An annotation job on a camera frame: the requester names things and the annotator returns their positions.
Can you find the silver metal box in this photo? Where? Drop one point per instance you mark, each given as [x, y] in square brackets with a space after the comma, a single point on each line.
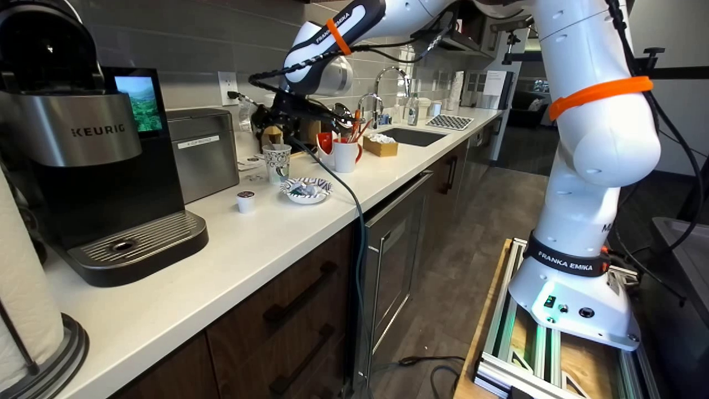
[202, 156]

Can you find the black Keurig coffee machine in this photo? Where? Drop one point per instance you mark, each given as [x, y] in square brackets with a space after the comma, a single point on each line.
[89, 185]

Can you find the clear soap bottle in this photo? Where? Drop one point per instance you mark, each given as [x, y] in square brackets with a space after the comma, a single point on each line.
[413, 112]

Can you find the white coffee pod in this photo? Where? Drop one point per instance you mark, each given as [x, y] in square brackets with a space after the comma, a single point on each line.
[247, 203]

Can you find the black sink basin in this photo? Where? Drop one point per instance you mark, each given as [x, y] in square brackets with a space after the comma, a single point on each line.
[413, 136]

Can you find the red and white mug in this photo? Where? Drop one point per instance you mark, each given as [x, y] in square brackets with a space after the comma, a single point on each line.
[344, 156]

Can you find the wooden countertop organizer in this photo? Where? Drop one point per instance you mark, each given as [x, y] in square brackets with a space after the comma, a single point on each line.
[269, 134]

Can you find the grey drying mat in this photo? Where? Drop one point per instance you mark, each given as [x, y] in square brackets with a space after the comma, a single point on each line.
[448, 123]

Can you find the white paper towel roll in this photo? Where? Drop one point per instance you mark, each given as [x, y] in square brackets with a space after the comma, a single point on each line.
[25, 295]

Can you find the stainless dishwasher front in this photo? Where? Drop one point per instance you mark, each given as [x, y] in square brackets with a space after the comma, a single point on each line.
[395, 257]

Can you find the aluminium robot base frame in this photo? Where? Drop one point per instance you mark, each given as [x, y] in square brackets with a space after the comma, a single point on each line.
[561, 366]

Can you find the black paper towel holder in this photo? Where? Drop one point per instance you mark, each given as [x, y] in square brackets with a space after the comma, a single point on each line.
[67, 357]

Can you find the wooden box of sugar packets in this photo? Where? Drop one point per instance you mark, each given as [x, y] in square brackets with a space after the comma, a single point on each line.
[383, 147]

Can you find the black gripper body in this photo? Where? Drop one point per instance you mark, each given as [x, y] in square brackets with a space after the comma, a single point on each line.
[296, 100]

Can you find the dark wood cabinet drawers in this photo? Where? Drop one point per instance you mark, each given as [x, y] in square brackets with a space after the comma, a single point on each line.
[280, 324]

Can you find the red printed pen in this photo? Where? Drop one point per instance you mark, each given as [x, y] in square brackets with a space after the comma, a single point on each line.
[357, 126]

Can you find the clear glass cup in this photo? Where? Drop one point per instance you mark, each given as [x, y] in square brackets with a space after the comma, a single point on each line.
[279, 164]

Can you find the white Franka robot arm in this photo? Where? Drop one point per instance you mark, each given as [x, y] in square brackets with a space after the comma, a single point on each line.
[590, 185]

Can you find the blue patterned bowl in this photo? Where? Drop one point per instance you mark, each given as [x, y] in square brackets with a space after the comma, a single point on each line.
[306, 192]

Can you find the chrome faucet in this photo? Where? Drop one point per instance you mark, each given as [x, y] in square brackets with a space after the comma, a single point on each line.
[377, 92]

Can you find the white wall outlet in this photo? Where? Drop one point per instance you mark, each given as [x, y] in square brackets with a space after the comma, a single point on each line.
[227, 84]

